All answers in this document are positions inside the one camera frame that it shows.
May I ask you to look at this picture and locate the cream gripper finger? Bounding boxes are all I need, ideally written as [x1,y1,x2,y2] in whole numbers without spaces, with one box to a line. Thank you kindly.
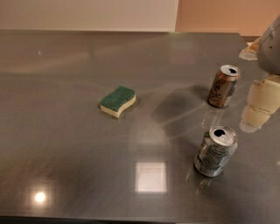
[240,75,280,133]
[239,38,261,60]

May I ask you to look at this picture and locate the silver green soda can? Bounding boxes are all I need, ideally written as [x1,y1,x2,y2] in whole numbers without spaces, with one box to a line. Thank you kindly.
[193,124,238,178]

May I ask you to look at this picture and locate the orange soda can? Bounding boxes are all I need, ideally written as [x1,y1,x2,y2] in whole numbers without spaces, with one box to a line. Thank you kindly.
[207,65,241,108]

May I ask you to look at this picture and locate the green and yellow sponge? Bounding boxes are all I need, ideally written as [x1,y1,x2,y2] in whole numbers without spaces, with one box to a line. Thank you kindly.
[100,86,137,118]

